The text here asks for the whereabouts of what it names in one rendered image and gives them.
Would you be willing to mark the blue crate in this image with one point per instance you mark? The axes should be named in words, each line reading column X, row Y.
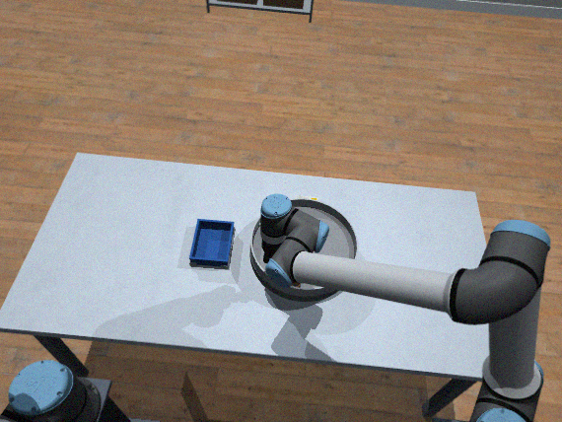
column 211, row 244

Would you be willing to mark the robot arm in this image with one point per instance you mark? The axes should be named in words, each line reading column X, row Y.
column 378, row 283
column 39, row 391

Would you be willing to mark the grey turntable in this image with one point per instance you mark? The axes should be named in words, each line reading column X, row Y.
column 340, row 246

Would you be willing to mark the white table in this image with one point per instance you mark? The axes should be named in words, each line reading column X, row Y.
column 132, row 263

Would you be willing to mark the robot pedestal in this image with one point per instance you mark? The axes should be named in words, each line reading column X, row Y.
column 98, row 404

